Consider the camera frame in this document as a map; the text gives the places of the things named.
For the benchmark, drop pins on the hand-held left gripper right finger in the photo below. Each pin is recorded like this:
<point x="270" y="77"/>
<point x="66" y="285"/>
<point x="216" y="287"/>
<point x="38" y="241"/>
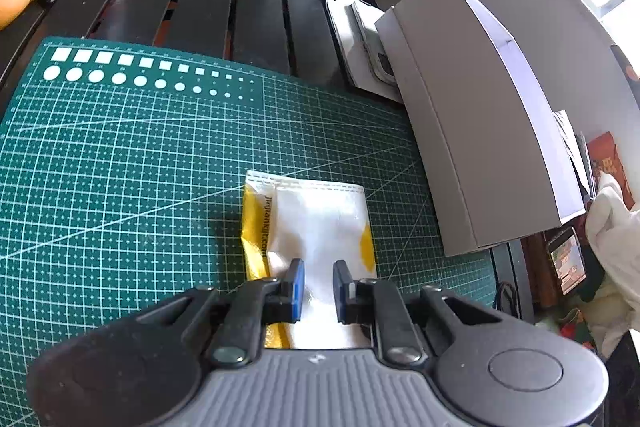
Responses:
<point x="340" y="293"/>

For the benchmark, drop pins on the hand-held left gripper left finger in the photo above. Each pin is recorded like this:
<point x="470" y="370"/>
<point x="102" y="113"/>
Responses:
<point x="297" y="293"/>

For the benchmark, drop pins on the yellow and white shopping bag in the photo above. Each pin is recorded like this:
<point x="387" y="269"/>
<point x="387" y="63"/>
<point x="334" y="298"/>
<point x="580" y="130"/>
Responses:
<point x="312" y="217"/>

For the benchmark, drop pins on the green cutting mat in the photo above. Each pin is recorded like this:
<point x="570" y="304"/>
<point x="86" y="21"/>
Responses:
<point x="150" y="157"/>

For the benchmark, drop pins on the grey cardboard box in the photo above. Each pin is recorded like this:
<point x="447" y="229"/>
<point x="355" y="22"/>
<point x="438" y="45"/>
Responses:
<point x="450" y="117"/>

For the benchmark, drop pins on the dark tablet screen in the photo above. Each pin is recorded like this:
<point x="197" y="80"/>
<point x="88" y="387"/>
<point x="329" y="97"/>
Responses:
<point x="567" y="262"/>

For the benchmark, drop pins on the smartphone with white case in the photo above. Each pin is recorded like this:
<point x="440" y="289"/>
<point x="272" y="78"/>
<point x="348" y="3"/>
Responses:
<point x="372" y="42"/>

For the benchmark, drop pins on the stack of papers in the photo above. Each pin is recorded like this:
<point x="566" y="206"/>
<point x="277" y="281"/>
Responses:
<point x="567" y="132"/>

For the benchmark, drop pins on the white cloth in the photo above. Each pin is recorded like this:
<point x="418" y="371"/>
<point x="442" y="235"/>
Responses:
<point x="615" y="227"/>

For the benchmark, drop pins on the red printed packet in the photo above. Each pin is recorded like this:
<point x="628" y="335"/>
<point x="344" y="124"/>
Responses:
<point x="607" y="162"/>

